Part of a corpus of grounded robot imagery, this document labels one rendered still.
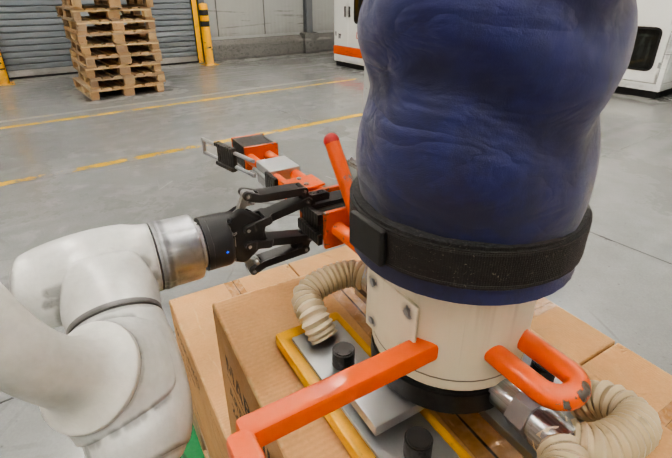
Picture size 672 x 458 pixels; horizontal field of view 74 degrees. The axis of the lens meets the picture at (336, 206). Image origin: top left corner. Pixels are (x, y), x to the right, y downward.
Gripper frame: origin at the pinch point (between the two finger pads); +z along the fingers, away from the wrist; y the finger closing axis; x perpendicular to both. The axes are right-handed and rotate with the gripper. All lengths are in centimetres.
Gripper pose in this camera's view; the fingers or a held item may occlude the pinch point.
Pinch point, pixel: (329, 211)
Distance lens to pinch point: 70.3
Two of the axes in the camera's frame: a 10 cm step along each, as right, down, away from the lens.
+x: 5.2, 3.7, -7.7
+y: 0.0, 9.0, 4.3
